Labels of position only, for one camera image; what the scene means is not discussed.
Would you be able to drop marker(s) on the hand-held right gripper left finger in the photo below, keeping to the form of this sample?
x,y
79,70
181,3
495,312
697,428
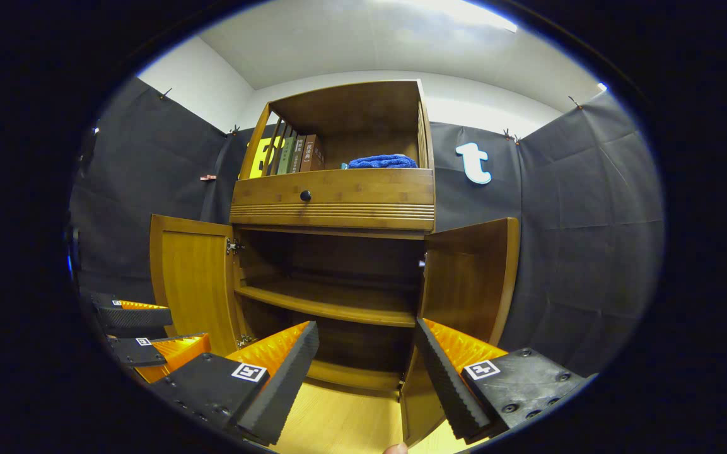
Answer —
x,y
284,378

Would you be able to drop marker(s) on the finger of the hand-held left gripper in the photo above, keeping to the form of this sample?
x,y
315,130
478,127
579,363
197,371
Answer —
x,y
139,353
133,320

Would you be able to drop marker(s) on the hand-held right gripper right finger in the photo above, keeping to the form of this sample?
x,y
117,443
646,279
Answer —
x,y
445,378

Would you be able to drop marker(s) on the wooden cabinet door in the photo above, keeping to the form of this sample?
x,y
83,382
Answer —
x,y
193,277
470,277

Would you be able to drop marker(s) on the wooden double-door shoe cabinet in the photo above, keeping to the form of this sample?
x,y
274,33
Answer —
x,y
350,107

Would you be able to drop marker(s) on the wooden cabinet drawer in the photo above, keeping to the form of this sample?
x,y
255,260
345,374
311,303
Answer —
x,y
369,189

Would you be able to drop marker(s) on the wooden inner shelf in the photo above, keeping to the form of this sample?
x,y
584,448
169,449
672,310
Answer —
x,y
338,302

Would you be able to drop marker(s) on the black backdrop cloth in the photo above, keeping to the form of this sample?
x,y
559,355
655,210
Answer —
x,y
558,221

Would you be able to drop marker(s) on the green book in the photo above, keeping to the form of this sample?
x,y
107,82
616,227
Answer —
x,y
285,156

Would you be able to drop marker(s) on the dark brown book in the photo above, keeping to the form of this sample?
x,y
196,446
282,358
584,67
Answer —
x,y
298,154

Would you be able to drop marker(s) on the blue towel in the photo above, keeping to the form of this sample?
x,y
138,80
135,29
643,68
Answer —
x,y
382,162

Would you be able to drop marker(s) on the light brown book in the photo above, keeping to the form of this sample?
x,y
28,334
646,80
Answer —
x,y
313,153

